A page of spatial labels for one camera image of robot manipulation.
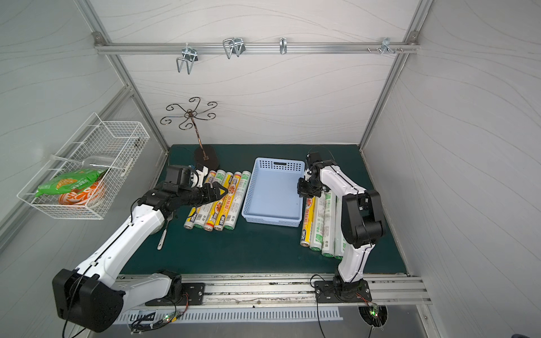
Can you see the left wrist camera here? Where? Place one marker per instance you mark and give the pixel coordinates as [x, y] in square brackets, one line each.
[184, 177]

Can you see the light blue plastic basket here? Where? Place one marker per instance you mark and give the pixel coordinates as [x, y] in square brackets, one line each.
[272, 197]

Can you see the double metal hook left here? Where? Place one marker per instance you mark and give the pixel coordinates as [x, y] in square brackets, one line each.
[188, 57]

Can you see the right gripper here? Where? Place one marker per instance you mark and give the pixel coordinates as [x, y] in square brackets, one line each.
[306, 186]

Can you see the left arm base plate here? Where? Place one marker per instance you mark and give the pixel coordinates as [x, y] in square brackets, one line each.
[191, 294]

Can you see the double metal hook middle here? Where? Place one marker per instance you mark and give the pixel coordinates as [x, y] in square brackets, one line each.
[234, 46]

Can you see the green snack bag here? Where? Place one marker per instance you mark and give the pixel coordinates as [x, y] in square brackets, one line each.
[68, 182]

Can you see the double metal hook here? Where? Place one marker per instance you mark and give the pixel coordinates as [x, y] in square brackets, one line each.
[188, 57]
[234, 46]

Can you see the orange snack bag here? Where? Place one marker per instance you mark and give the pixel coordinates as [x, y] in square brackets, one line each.
[91, 196]

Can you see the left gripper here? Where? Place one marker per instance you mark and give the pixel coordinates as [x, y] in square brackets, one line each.
[209, 193]

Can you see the white vented cable duct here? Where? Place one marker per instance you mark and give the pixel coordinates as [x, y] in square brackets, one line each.
[260, 315]

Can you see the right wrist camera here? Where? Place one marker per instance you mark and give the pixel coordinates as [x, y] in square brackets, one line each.
[313, 159]

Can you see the metal fork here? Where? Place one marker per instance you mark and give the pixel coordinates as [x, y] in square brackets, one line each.
[164, 233]

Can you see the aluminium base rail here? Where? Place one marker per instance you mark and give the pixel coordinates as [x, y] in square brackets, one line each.
[247, 290]

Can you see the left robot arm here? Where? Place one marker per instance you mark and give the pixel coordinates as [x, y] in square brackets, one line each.
[89, 295]

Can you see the metal hook right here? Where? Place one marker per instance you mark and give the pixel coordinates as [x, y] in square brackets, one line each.
[385, 48]

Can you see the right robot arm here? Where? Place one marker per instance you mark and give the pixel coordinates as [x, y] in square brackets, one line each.
[362, 219]

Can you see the white wire wall basket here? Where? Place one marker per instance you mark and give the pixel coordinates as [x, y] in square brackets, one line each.
[97, 144]

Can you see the single metal hook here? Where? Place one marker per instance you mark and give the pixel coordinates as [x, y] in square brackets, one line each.
[283, 46]

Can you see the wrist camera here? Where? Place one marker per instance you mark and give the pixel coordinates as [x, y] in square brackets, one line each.
[313, 159]
[184, 177]

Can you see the aluminium top rail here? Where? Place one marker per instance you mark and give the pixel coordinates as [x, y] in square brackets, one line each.
[252, 48]

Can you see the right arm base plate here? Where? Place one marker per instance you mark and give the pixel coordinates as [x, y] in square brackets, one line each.
[334, 292]

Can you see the yellow wrap roll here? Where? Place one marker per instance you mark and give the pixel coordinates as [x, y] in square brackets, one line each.
[227, 203]
[189, 223]
[216, 208]
[308, 220]

